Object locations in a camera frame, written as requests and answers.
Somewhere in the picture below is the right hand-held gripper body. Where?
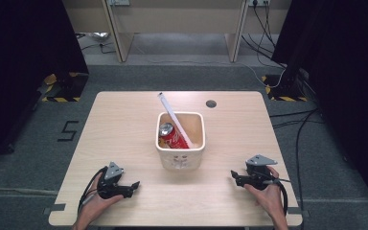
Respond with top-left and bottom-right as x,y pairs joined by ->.
241,154 -> 279,192

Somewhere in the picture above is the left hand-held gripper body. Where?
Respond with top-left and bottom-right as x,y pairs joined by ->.
97,160 -> 134,199

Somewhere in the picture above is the cream square bin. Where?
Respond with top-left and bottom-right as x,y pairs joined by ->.
154,111 -> 206,171

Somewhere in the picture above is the red soda can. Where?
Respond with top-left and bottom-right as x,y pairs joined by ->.
158,122 -> 191,150

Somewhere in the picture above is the white paper-wrapped straw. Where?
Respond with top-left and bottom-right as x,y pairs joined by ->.
157,92 -> 196,150

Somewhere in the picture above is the person's left hand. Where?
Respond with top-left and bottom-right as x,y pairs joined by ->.
76,172 -> 126,228

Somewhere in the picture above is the person's right hand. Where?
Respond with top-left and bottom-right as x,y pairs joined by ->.
243,165 -> 286,221

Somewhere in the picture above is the black tape strip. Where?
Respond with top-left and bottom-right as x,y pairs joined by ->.
287,206 -> 311,219
42,202 -> 67,216

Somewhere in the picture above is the stand base with striped tape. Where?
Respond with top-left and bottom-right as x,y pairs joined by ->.
40,71 -> 90,104
261,74 -> 310,103

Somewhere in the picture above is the black curtain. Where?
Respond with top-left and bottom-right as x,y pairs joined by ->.
0,0 -> 90,172
270,0 -> 368,219

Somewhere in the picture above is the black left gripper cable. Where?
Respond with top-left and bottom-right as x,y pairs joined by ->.
77,164 -> 109,215

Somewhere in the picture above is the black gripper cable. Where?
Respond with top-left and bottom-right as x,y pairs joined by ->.
77,164 -> 109,215
262,172 -> 292,216

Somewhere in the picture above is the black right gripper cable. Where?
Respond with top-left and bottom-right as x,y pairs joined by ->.
262,172 -> 292,216

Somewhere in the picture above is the white floor cable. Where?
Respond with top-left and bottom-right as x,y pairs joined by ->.
133,37 -> 287,89

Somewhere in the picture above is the thin black floor cable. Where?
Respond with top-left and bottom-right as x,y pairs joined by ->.
76,33 -> 117,55

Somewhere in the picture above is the black cable bundle from socket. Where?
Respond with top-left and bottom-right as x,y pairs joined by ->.
241,2 -> 287,69

